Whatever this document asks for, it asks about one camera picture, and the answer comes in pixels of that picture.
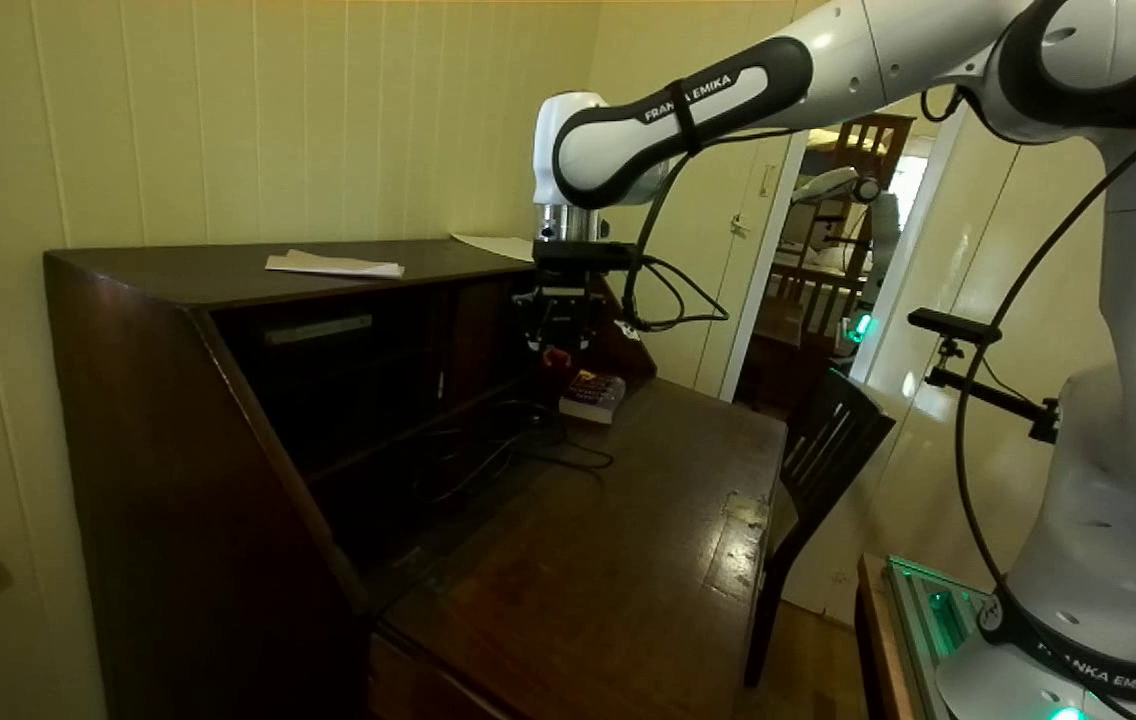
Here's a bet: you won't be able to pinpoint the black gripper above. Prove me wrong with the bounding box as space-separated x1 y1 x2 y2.
511 286 623 370

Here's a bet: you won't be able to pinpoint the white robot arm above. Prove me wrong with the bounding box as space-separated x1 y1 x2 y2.
530 0 1136 720

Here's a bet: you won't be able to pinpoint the dark wooden chair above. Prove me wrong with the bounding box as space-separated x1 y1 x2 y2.
743 373 891 687

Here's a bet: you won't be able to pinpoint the white papers on desk top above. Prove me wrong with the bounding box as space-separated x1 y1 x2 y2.
262 249 407 282

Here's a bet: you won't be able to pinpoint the dark wooden secretary desk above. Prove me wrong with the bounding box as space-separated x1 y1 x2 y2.
40 237 897 720

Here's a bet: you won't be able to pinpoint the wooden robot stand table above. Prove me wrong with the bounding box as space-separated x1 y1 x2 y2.
857 554 932 720

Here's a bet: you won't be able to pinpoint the aluminium robot mounting plate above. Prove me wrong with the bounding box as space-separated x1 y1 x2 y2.
888 557 983 720

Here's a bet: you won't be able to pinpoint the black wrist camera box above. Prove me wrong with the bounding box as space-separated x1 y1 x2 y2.
530 240 643 278

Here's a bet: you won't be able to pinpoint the black camera on stand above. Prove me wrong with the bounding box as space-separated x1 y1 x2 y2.
909 308 1059 445

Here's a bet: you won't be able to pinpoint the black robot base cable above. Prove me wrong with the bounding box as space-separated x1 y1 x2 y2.
949 134 1136 593

